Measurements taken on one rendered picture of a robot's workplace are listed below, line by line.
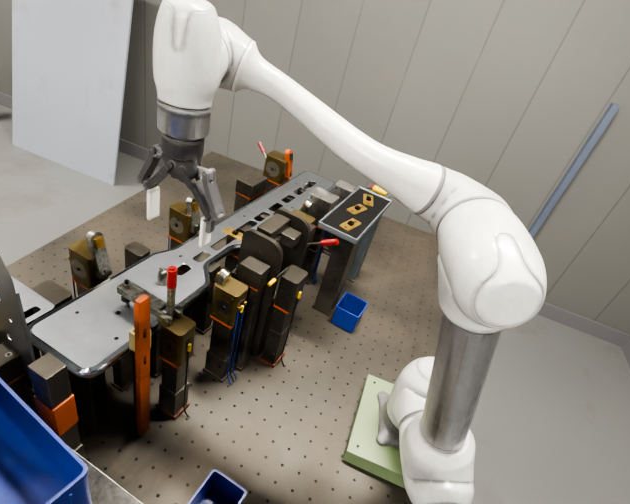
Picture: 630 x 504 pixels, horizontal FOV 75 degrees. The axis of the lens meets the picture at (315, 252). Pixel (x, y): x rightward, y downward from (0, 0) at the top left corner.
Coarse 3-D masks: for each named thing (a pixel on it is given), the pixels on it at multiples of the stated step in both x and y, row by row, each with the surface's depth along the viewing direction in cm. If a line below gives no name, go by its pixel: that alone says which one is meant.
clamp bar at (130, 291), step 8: (128, 280) 100; (120, 288) 100; (128, 288) 100; (136, 288) 101; (128, 296) 100; (136, 296) 99; (152, 296) 100; (152, 304) 98; (160, 304) 99; (152, 312) 98; (160, 312) 97; (176, 312) 98
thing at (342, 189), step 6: (336, 186) 179; (342, 186) 179; (348, 186) 181; (354, 186) 182; (336, 192) 180; (342, 192) 179; (348, 192) 178; (342, 198) 180; (330, 234) 192; (324, 246) 196; (330, 246) 195; (324, 252) 198; (330, 252) 196
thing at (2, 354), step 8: (0, 344) 80; (0, 352) 79; (8, 352) 79; (16, 352) 79; (0, 360) 77; (8, 360) 78; (16, 360) 79; (0, 368) 77; (8, 368) 78; (16, 368) 80; (24, 368) 82; (0, 376) 77; (8, 376) 79; (16, 376) 81; (8, 384) 80; (16, 384) 82; (16, 392) 83; (24, 400) 86
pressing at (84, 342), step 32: (288, 192) 176; (224, 224) 145; (256, 224) 150; (160, 256) 123; (192, 256) 127; (224, 256) 132; (96, 288) 108; (160, 288) 113; (192, 288) 116; (64, 320) 97; (96, 320) 99; (128, 320) 102; (64, 352) 91; (96, 352) 92; (128, 352) 96
